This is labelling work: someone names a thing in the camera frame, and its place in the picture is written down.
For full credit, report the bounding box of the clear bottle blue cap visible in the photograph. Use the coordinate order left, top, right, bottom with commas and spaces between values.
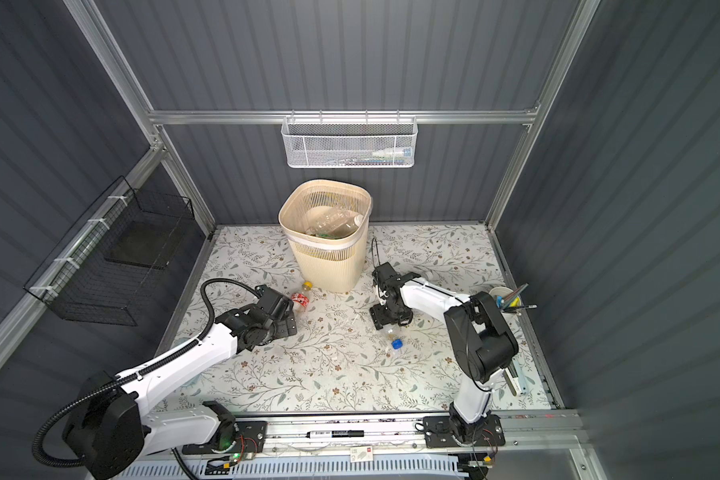
384, 324, 404, 352

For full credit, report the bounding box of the white tube in basket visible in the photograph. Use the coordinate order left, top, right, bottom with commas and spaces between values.
372, 147, 415, 160

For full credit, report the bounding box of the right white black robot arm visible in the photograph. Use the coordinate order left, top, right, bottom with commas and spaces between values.
370, 262, 519, 446

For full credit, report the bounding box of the black marker pen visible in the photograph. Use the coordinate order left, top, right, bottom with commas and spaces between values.
306, 430, 365, 439

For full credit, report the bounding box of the clear bottle blue label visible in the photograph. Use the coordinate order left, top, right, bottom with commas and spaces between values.
306, 208, 365, 239

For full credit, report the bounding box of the white cup with tools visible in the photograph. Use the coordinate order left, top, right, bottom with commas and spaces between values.
489, 283, 538, 314

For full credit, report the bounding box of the clear cola bottle yellow cap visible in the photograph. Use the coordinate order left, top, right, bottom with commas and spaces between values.
291, 281, 313, 316

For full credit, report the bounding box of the white wire mesh basket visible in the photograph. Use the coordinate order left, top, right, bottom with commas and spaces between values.
281, 118, 419, 169

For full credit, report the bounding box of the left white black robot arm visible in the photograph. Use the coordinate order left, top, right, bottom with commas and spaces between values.
62, 285, 297, 479

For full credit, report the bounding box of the small white card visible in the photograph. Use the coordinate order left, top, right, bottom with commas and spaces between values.
350, 446, 374, 463

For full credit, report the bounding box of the black wire mesh basket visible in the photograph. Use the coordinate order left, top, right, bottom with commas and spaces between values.
24, 177, 195, 327

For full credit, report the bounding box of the small white device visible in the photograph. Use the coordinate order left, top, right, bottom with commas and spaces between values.
503, 366, 526, 396

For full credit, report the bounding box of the beige slatted plastic bin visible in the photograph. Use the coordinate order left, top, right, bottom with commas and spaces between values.
278, 179, 373, 292

